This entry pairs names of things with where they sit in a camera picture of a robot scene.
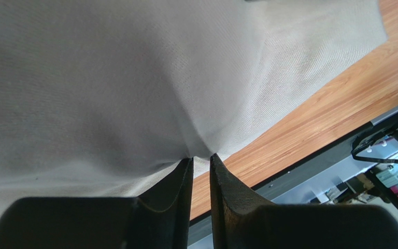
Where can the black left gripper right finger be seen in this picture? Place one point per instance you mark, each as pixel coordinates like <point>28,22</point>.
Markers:
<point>241,218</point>

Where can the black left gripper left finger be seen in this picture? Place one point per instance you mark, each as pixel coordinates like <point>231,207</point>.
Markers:
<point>158,218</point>

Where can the beige t-shirt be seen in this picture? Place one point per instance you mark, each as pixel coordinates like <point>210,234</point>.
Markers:
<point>104,98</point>

